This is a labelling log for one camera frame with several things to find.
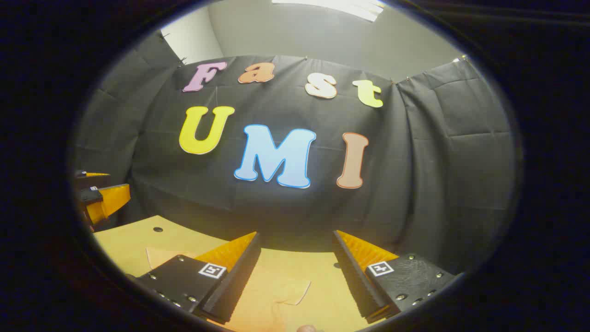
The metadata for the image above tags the orange T-shirt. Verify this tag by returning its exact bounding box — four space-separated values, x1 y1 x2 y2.
147 248 369 332

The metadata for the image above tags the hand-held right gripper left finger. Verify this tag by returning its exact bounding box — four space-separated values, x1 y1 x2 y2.
125 231 262 324

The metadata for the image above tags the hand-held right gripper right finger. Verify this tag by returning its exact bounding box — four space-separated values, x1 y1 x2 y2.
332 230 458 324

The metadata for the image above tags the black backdrop cloth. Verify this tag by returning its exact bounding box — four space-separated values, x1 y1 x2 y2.
74 30 519 277

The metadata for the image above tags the ceiling light panel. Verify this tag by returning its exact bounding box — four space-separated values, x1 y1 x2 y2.
272 0 385 22

